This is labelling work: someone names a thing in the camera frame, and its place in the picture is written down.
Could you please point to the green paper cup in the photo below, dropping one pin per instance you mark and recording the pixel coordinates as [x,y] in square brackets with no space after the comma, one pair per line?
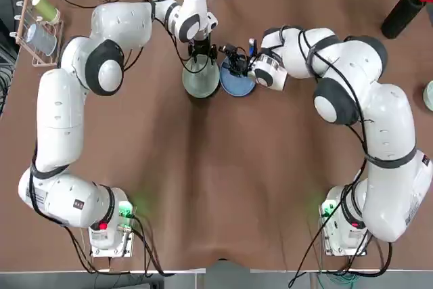
[45,8]

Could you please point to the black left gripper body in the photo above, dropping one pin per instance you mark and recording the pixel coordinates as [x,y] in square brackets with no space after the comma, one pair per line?
[201,47]

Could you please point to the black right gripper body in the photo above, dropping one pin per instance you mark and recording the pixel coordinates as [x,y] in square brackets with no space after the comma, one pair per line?
[245,62]

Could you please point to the green plate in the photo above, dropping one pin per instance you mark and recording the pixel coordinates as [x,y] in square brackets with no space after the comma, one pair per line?
[200,82]

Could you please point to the blue plate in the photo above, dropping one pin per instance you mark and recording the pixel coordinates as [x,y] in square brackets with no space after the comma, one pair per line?
[238,86]

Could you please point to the blue paper cup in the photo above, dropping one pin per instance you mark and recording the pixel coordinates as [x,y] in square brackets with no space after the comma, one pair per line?
[40,40]

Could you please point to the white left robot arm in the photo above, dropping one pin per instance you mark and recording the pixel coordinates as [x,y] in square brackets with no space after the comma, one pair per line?
[57,126]

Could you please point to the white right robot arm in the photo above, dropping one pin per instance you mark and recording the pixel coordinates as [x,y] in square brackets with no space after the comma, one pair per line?
[389,140]

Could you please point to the black vase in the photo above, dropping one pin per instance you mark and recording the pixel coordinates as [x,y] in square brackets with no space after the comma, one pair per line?
[400,15]

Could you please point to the bowl of glass beads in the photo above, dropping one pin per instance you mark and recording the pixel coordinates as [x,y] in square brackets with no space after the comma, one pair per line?
[429,96]

